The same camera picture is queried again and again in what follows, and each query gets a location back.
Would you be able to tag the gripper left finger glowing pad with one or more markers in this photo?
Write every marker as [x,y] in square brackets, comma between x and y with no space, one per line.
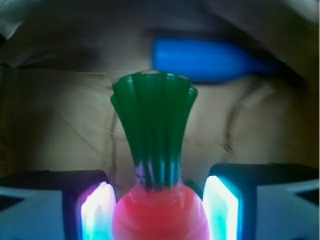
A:
[56,205]

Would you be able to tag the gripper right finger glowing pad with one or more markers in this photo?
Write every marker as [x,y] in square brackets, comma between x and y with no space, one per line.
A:
[262,202]

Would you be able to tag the orange toy carrot green top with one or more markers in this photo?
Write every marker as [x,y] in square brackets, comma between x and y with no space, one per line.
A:
[153,108]

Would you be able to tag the blue toy bottle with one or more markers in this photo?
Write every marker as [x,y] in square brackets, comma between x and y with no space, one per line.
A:
[205,61]

